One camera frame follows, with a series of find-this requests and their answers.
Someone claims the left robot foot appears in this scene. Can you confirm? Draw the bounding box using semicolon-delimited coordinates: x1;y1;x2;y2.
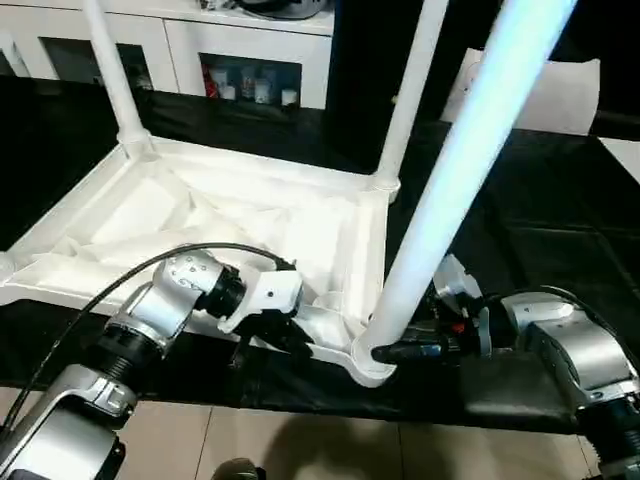
217;457;266;480

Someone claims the white side table board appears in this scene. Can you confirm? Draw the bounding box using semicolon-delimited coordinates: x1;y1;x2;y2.
597;137;640;171

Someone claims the white plastic chair shell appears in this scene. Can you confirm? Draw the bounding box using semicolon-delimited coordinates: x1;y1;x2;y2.
447;47;604;135

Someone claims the white cabinet with glass doors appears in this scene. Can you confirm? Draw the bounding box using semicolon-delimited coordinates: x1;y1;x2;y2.
0;0;334;111

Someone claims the dark round helmet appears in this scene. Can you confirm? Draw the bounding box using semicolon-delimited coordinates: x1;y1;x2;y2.
239;0;326;21

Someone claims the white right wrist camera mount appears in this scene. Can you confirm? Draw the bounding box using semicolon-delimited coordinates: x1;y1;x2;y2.
432;253;494;357

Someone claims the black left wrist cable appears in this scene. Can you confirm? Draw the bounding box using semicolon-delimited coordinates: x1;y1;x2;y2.
0;242;299;441

